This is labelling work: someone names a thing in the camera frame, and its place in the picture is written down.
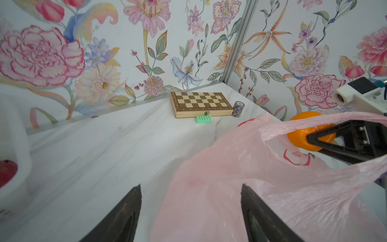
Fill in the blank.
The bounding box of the pink plastic bag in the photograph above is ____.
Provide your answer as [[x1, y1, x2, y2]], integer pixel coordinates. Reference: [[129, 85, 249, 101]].
[[150, 112, 387, 242]]

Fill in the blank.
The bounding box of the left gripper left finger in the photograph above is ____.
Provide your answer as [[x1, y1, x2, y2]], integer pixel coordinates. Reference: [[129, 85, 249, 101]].
[[81, 185, 142, 242]]

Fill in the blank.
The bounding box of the white plastic basket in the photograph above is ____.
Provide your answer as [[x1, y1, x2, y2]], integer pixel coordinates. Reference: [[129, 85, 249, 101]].
[[1, 96, 32, 219]]

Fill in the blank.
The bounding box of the green toy brick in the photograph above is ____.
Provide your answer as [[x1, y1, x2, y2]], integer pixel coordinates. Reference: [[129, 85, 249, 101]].
[[196, 116, 212, 124]]

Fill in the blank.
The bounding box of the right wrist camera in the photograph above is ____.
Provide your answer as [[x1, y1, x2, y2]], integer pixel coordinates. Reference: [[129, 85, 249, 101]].
[[332, 77, 387, 116]]

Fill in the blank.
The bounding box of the red dragon fruit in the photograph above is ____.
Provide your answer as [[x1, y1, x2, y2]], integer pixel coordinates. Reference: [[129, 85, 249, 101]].
[[0, 160, 18, 187]]

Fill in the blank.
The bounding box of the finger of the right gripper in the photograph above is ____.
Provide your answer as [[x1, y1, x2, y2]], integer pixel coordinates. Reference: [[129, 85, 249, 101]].
[[306, 120, 387, 164]]

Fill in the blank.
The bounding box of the wooden chessboard box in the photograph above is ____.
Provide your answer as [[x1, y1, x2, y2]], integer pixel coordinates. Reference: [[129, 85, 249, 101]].
[[170, 92, 233, 119]]

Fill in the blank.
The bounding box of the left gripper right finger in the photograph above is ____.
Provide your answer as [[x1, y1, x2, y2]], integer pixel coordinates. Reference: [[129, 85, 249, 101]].
[[241, 184, 303, 242]]

